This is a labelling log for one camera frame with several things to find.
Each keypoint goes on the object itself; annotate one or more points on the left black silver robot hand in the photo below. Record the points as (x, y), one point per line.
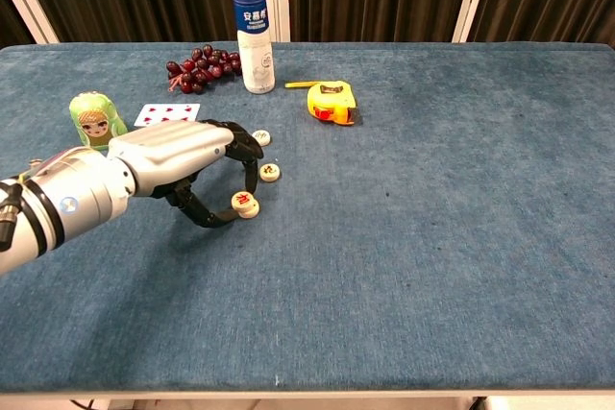
(173, 151)

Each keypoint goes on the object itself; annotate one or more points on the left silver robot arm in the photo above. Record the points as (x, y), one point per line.
(72, 199)

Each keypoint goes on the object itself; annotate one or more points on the red diamonds playing card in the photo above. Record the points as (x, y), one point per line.
(165, 112)

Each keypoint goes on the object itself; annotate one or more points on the green matryoshka doll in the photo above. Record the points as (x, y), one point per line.
(96, 122)

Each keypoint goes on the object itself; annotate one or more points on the dark red grape bunch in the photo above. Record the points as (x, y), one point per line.
(202, 71)

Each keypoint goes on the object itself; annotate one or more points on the white bottle blue cap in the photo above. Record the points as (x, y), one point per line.
(254, 45)

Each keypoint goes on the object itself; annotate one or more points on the yellow tape measure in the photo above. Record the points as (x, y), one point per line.
(331, 103)

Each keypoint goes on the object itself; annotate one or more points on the blue table cloth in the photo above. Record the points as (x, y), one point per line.
(384, 237)

